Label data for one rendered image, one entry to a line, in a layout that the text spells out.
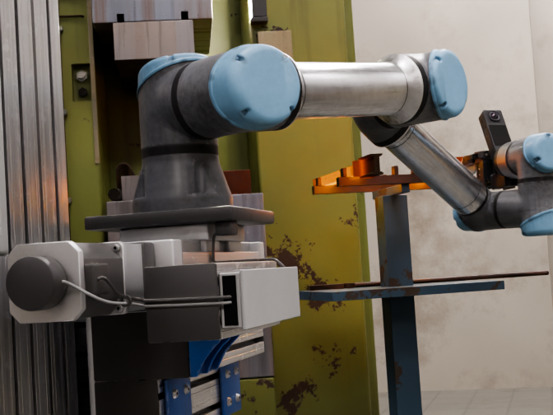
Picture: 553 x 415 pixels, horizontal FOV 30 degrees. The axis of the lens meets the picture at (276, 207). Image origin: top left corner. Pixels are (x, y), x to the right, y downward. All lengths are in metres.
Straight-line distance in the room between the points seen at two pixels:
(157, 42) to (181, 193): 1.18
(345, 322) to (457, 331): 3.14
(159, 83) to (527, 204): 0.80
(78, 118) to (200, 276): 1.59
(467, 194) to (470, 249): 3.81
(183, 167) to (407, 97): 0.40
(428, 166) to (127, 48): 0.98
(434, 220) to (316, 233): 3.15
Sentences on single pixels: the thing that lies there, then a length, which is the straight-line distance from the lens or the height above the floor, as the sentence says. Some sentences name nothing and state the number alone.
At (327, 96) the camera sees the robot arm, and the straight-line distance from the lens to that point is 1.54.
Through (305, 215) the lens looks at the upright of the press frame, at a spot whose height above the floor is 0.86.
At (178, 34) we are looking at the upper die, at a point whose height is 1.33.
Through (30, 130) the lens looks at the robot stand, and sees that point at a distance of 1.41.
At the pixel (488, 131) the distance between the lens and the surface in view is 2.17.
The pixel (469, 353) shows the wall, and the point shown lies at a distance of 5.85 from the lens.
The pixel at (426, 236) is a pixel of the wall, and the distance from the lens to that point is 5.85.
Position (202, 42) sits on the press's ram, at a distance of 2.90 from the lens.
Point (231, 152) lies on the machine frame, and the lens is 3.07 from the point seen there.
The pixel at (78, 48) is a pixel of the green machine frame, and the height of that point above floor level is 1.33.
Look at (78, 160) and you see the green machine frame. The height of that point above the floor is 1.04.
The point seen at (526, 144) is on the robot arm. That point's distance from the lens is 2.01.
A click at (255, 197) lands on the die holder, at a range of 2.52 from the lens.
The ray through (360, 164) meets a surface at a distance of 2.23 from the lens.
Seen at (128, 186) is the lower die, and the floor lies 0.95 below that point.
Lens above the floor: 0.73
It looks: 3 degrees up
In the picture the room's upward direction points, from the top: 4 degrees counter-clockwise
